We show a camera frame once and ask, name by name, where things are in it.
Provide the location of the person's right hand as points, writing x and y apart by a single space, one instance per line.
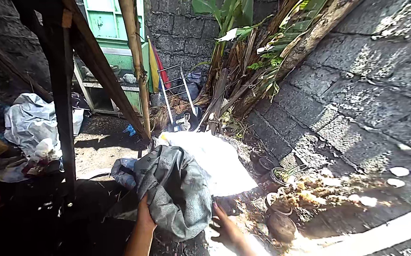
228 227

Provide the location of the person's left hand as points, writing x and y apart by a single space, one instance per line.
146 216

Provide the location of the person's left fingers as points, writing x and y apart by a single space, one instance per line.
143 204

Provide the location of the person's right fingers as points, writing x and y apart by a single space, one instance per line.
220 212

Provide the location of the grey woven sack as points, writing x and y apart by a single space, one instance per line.
177 192

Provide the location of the person's right forearm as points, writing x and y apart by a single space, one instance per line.
250 246

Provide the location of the person's left forearm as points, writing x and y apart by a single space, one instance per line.
138 243

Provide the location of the blue grey fabric bag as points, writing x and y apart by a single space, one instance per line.
124 174

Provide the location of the white sack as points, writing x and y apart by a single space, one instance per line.
219 163

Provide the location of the brown clay pot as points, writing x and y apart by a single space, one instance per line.
280 206

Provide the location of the brown round pot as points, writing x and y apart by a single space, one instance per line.
281 227

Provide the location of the dark round plant pot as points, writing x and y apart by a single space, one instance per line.
265 164
258 153

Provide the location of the pot with green plant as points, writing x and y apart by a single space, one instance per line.
280 176

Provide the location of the blue plastic scrap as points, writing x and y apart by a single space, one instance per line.
130 130

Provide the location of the black item with metal parts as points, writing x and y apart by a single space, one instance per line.
186 121

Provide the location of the metal rack with rungs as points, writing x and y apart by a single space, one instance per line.
167 101

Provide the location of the white crumpled plastic bag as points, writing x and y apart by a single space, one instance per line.
44 149

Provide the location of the grey weathered wooden plank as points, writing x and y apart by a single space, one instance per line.
219 96

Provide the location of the dark grey plastic bag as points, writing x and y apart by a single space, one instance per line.
192 86

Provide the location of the brown diagonal wooden beam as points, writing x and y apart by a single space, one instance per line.
106 74

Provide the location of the folded yellow red green cloth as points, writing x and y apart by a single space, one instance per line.
154 67

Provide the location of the large light grey sheet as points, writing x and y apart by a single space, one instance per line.
31 121

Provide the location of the bamboo pole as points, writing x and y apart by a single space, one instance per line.
136 57

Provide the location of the white round shell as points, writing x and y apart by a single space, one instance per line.
368 201

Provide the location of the long pale beam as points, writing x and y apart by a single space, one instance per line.
379 231

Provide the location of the white round disc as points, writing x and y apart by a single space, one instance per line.
395 182
399 171

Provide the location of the green cabinet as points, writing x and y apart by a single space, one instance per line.
104 28

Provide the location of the banana plant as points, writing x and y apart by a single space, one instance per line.
223 25

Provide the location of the leaning tree trunk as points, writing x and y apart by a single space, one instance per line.
306 42

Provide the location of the thin leaning wooden pole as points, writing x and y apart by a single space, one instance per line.
10 65

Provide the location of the dark wooden post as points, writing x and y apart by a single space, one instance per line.
63 113

